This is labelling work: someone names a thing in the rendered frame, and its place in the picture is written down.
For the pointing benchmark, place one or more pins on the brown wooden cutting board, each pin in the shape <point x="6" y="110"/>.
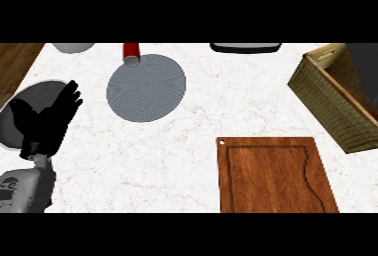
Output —
<point x="270" y="176"/>

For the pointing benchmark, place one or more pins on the red can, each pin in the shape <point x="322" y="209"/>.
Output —
<point x="130" y="53"/>

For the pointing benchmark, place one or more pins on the grey round bowl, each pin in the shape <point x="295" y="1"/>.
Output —
<point x="72" y="47"/>

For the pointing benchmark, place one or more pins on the wicker basket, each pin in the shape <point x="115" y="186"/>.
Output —
<point x="334" y="100"/>

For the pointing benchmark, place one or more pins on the black and grey appliance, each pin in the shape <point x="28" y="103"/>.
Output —
<point x="245" y="47"/>

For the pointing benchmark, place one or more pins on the brown wooden panel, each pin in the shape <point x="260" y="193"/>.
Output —
<point x="15" y="66"/>

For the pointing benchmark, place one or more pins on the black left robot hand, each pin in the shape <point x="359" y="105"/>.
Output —
<point x="49" y="123"/>

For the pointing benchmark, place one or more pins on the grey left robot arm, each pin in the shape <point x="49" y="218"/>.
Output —
<point x="24" y="190"/>

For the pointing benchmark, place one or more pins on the dark grey round plate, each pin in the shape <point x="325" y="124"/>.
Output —
<point x="30" y="96"/>

